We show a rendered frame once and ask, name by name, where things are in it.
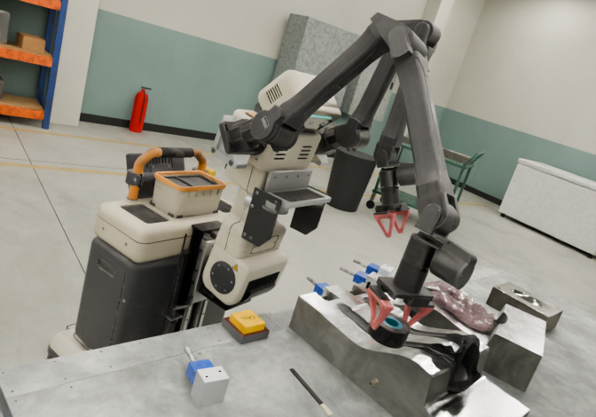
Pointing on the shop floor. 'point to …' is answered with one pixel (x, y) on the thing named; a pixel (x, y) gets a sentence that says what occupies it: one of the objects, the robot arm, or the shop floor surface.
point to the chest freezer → (553, 203)
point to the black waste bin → (349, 178)
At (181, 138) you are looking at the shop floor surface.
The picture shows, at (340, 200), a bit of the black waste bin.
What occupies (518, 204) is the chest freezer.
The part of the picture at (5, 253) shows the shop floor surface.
